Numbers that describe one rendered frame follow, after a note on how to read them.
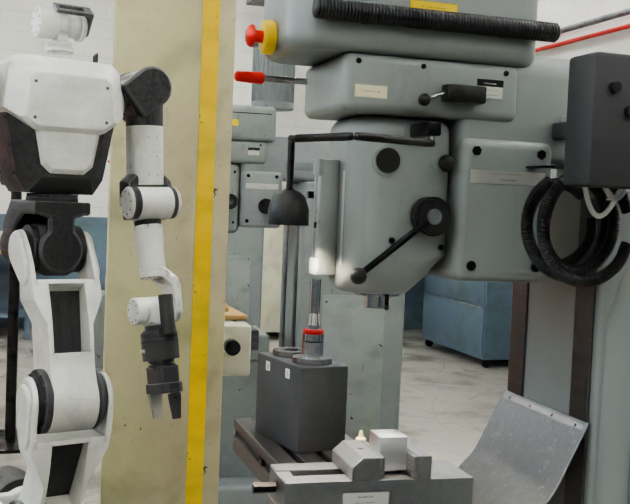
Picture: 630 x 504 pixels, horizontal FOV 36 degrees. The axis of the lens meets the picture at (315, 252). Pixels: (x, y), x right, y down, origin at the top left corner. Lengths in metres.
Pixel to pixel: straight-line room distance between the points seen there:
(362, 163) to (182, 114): 1.82
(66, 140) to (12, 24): 8.61
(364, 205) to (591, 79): 0.44
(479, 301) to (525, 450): 7.19
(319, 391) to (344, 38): 0.82
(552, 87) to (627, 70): 0.26
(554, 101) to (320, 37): 0.47
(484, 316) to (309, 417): 7.01
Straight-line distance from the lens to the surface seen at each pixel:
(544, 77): 1.85
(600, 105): 1.60
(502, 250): 1.80
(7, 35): 10.81
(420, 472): 1.76
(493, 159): 1.78
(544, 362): 2.02
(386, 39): 1.70
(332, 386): 2.16
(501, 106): 1.79
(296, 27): 1.68
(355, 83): 1.68
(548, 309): 2.01
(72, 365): 2.22
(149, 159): 2.37
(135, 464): 3.58
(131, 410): 3.53
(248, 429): 2.36
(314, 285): 2.16
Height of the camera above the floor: 1.47
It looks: 3 degrees down
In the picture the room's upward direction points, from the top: 2 degrees clockwise
